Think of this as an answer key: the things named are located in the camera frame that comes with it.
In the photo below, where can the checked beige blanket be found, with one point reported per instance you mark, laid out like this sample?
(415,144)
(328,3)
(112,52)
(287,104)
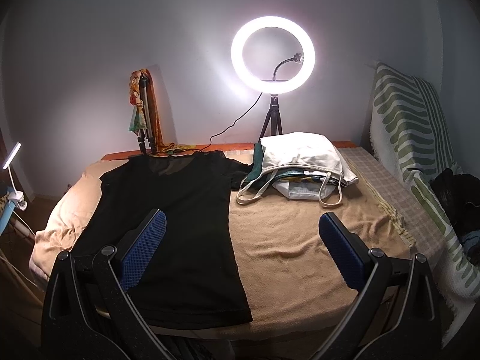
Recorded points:
(412,224)

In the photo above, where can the white ring light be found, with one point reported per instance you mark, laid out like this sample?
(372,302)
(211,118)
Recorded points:
(273,55)

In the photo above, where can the green white striped blanket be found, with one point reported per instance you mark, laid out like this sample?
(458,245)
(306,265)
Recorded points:
(409,136)

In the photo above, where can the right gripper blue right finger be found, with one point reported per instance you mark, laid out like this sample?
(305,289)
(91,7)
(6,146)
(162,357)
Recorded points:
(349,252)

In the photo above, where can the black ring light tripod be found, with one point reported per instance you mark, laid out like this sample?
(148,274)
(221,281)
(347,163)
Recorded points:
(272,118)

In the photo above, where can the black clothes pile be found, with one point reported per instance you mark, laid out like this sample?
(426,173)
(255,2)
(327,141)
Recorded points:
(459,197)

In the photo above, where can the white clip desk lamp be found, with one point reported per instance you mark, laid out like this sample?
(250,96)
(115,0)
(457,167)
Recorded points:
(15,195)

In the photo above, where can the dark green folded cloth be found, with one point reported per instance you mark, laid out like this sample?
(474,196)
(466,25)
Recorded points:
(258,157)

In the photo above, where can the silver folded tripod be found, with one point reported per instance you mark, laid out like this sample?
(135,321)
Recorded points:
(143,83)

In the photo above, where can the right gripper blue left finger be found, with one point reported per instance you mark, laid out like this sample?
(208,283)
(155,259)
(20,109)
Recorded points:
(138,246)

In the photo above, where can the white canvas tote bag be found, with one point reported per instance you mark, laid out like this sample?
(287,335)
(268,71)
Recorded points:
(301,166)

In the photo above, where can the beige bed blanket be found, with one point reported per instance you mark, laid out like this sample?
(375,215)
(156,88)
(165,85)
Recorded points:
(291,282)

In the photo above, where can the black t-shirt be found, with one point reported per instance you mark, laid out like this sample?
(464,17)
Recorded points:
(192,281)

